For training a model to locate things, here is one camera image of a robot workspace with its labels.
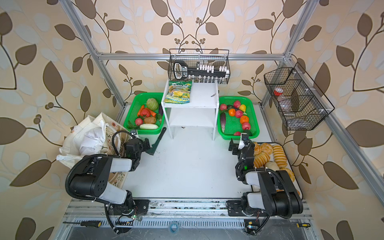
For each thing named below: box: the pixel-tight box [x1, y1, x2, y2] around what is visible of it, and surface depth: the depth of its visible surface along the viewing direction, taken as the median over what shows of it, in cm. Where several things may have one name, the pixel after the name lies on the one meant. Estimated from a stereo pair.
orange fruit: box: [240, 115, 249, 125], surface depth 107 cm
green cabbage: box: [146, 98, 159, 111], surface depth 113 cm
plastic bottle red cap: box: [273, 87, 293, 113], surface depth 82 cm
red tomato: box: [140, 108, 151, 117], surface depth 110 cm
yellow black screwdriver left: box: [62, 221, 102, 228], surface depth 70 cm
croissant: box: [260, 142, 273, 155], surface depth 93 cm
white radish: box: [139, 123, 159, 130], surface depth 105 cm
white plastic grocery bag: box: [70, 120, 108, 165], surface depth 78 cm
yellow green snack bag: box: [164, 80, 193, 104], surface depth 79 cm
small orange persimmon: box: [228, 108, 236, 117], surface depth 111 cm
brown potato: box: [144, 116, 156, 124], surface depth 107 cm
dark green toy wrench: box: [145, 127, 167, 156], surface depth 98 cm
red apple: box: [242, 122, 251, 130], surface depth 104 cm
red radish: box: [135, 118, 144, 126], surface depth 107 cm
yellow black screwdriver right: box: [296, 223, 311, 228], surface depth 71 cm
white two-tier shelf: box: [161, 79, 220, 141], surface depth 84 cm
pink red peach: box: [235, 110, 244, 118], surface depth 110 cm
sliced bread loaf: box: [272, 144, 288, 169], surface depth 91 cm
